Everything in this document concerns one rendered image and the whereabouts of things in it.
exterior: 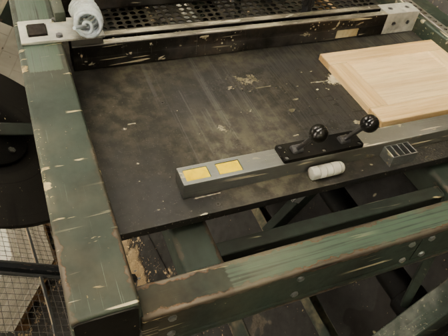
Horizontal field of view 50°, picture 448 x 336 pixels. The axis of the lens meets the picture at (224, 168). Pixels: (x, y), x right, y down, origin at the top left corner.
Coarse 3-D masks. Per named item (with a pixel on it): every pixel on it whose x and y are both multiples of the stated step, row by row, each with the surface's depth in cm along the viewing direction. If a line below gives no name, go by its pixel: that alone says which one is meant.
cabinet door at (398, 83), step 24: (384, 48) 144; (408, 48) 146; (432, 48) 147; (336, 72) 132; (360, 72) 134; (384, 72) 135; (408, 72) 137; (432, 72) 138; (360, 96) 125; (384, 96) 127; (408, 96) 128; (432, 96) 129; (384, 120) 119; (408, 120) 122
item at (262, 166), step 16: (384, 128) 113; (400, 128) 114; (416, 128) 115; (432, 128) 115; (368, 144) 108; (384, 144) 110; (416, 144) 115; (224, 160) 100; (240, 160) 100; (256, 160) 101; (272, 160) 101; (304, 160) 102; (320, 160) 105; (336, 160) 107; (352, 160) 109; (176, 176) 98; (224, 176) 96; (240, 176) 98; (256, 176) 100; (272, 176) 102; (192, 192) 96; (208, 192) 98
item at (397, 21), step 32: (64, 32) 115; (128, 32) 125; (160, 32) 128; (192, 32) 128; (224, 32) 131; (256, 32) 135; (288, 32) 139; (320, 32) 144; (384, 32) 153; (96, 64) 123; (128, 64) 126
